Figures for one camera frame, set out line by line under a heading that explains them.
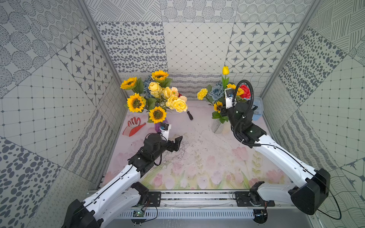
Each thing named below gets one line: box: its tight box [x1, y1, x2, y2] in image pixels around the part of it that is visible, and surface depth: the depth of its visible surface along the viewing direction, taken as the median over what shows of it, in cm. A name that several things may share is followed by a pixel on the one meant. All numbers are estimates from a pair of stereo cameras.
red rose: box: [240, 84, 252, 99], surface depth 73 cm
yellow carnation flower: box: [196, 87, 209, 101], surface depth 81 cm
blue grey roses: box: [209, 82, 225, 101], surface depth 79 cm
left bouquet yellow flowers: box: [119, 69, 189, 124], surface depth 71 cm
